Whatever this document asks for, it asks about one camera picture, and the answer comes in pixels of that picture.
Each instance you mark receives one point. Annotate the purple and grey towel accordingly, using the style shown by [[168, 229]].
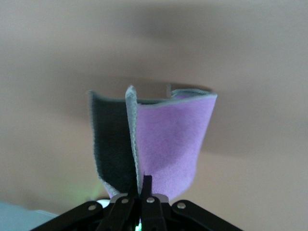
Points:
[[168, 134]]

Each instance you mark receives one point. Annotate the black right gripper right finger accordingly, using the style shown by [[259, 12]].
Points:
[[154, 214]]

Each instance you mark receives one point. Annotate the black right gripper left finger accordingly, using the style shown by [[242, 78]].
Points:
[[115, 214]]

